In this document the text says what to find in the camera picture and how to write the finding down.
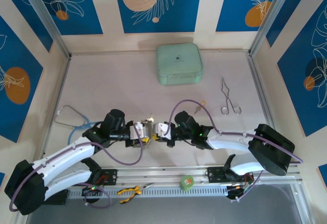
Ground yellow black pliers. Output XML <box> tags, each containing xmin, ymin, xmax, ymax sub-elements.
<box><xmin>117</xmin><ymin>183</ymin><xmax>155</xmax><ymax>204</ymax></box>

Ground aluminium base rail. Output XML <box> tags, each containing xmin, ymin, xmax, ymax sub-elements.
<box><xmin>101</xmin><ymin>167</ymin><xmax>299</xmax><ymax>184</ymax></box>

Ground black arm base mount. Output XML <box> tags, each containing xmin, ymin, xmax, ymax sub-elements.
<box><xmin>206</xmin><ymin>167</ymin><xmax>256</xmax><ymax>184</ymax></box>
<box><xmin>81</xmin><ymin>167</ymin><xmax>119</xmax><ymax>186</ymax></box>

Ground green tape roll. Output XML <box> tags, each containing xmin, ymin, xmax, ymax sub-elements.
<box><xmin>179</xmin><ymin>175</ymin><xmax>195</xmax><ymax>191</ymax></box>

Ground key with yellow tag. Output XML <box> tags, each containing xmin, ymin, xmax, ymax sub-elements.
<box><xmin>194</xmin><ymin>100</ymin><xmax>207</xmax><ymax>114</ymax></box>

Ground metal crucible tongs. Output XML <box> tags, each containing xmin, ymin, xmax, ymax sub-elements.
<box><xmin>220</xmin><ymin>77</ymin><xmax>242</xmax><ymax>115</ymax></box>

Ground stethoscope with blue tube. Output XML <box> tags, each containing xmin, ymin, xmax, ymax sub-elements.
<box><xmin>54</xmin><ymin>105</ymin><xmax>103</xmax><ymax>144</ymax></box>

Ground grey slotted cable duct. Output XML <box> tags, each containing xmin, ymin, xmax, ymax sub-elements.
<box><xmin>68</xmin><ymin>186</ymin><xmax>229</xmax><ymax>199</ymax></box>

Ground mint green square case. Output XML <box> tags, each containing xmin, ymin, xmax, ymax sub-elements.
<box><xmin>155</xmin><ymin>42</ymin><xmax>204</xmax><ymax>86</ymax></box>

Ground aluminium back rail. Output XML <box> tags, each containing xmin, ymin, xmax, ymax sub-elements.
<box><xmin>70</xmin><ymin>51</ymin><xmax>250</xmax><ymax>56</ymax></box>

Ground aluminium side rail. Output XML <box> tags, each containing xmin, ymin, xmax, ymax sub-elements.
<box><xmin>10</xmin><ymin>55</ymin><xmax>72</xmax><ymax>224</ymax></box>
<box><xmin>246</xmin><ymin>53</ymin><xmax>314</xmax><ymax>224</ymax></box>

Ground aluminium corner post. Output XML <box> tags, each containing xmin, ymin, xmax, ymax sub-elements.
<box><xmin>18</xmin><ymin>0</ymin><xmax>72</xmax><ymax>59</ymax></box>
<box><xmin>249</xmin><ymin>0</ymin><xmax>294</xmax><ymax>58</ymax></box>

